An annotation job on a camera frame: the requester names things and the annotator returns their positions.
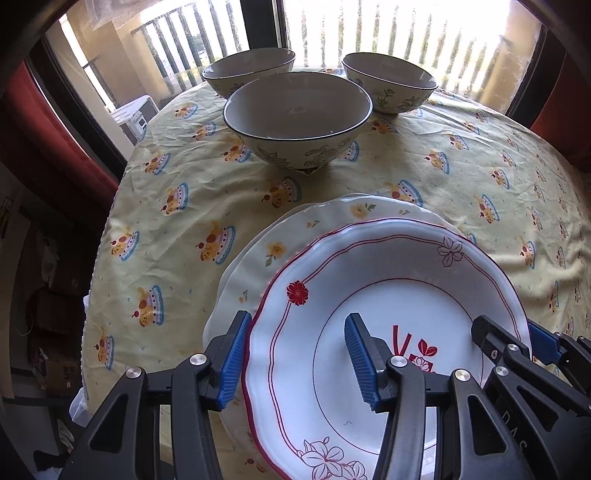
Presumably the yellow printed tablecloth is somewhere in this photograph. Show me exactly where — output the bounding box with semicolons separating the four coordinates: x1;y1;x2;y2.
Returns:
78;69;591;480

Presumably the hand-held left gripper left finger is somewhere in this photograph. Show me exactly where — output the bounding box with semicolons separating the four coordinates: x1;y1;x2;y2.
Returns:
60;310;253;480

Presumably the white red-trim floral plate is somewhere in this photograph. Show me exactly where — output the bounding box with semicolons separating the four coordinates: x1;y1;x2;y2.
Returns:
241;219;532;480

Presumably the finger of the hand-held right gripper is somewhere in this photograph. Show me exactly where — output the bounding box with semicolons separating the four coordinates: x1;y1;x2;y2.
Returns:
471;315;583;416
529;320;591;393

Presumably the red curtain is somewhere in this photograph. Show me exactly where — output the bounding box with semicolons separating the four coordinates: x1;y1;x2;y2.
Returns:
0;60;121;217
531;46;591;167

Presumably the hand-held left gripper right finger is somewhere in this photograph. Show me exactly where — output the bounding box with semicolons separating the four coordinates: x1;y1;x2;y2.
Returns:
344;312;541;480

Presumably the white air conditioner unit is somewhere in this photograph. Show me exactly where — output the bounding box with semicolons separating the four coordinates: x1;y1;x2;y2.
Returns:
111;95;160;146

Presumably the black sliding door frame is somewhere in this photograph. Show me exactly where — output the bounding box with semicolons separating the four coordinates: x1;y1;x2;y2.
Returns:
25;0;555;167

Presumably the balcony railing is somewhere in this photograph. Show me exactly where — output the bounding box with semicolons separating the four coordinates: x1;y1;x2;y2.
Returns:
131;0;513;100

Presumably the floral ceramic bowl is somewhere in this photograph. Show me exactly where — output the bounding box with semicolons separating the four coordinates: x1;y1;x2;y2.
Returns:
202;47;296;99
342;52;438;115
223;71;373;171

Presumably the brown cardboard box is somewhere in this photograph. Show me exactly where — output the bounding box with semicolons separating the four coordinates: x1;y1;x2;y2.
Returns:
28;357;84;398

